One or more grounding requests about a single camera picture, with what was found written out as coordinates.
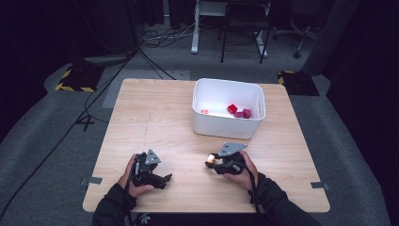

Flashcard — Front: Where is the grey curtain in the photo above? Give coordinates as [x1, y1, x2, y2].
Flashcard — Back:
[300, 0, 360, 76]

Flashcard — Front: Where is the person's left hand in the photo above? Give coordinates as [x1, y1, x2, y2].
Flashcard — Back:
[118, 153, 154, 198]

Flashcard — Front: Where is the person's right hand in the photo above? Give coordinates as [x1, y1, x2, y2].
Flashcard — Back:
[223, 151, 259, 192]

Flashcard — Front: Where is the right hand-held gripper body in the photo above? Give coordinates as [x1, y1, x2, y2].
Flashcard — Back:
[218, 142, 247, 175]

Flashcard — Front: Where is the person's dark clothing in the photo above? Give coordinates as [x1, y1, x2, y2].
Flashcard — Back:
[135, 212, 262, 226]

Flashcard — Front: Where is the left hand-held gripper cable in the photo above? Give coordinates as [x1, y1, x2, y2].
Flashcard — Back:
[125, 182, 135, 226]

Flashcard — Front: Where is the white plastic bin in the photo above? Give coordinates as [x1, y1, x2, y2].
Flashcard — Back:
[191, 77, 267, 140]

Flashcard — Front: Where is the office chair wheel base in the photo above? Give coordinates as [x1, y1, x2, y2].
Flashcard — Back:
[272, 17, 318, 59]

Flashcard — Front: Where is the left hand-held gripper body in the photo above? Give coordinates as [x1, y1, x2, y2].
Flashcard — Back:
[131, 149, 162, 186]

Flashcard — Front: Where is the grey tape piece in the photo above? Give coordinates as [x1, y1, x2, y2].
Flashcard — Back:
[80, 176, 104, 186]
[310, 181, 330, 191]

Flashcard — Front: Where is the black yellow striped stand base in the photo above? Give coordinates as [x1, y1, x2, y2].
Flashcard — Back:
[55, 62, 104, 93]
[277, 70, 320, 97]

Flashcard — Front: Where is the right hand-held gripper cable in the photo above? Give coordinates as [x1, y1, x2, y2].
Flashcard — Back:
[243, 164, 262, 218]

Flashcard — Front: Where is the black chair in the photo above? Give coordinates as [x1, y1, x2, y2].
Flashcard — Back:
[217, 0, 272, 65]

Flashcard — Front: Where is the hand-held gripper cable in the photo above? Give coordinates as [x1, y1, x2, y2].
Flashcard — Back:
[243, 164, 262, 218]
[125, 182, 135, 226]

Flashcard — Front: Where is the white desk frame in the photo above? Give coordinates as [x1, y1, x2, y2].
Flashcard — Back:
[190, 0, 269, 59]

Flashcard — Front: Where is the bundle of floor cables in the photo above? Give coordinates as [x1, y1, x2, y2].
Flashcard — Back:
[139, 18, 197, 49]

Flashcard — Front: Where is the long black floor cable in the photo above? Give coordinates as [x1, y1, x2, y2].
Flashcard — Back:
[0, 46, 139, 218]

